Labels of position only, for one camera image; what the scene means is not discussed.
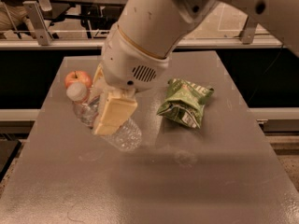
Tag red apple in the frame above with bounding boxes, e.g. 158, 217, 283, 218
64, 70, 93, 88

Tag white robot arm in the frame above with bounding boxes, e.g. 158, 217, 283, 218
93, 0, 299, 135

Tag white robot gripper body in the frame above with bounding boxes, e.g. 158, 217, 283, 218
101, 23, 169, 91

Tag seated person in background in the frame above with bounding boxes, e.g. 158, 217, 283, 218
0, 0, 36, 39

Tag black office chair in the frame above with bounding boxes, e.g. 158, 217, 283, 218
80, 5, 122, 38

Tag right metal barrier bracket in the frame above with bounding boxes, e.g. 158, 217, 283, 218
239, 16, 258, 45

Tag dark background desk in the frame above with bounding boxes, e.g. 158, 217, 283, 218
42, 0, 128, 21

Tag green chip bag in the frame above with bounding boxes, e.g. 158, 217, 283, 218
157, 78, 214, 129

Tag clear plastic water bottle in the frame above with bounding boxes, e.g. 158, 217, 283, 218
66, 79, 142, 152

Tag metal barrier bracket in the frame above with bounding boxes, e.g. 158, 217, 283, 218
239, 16, 258, 45
23, 1, 52, 46

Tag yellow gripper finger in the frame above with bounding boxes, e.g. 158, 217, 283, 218
93, 89, 137, 136
88, 64, 106, 103

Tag left metal barrier bracket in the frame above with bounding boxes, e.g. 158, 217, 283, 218
23, 1, 52, 46

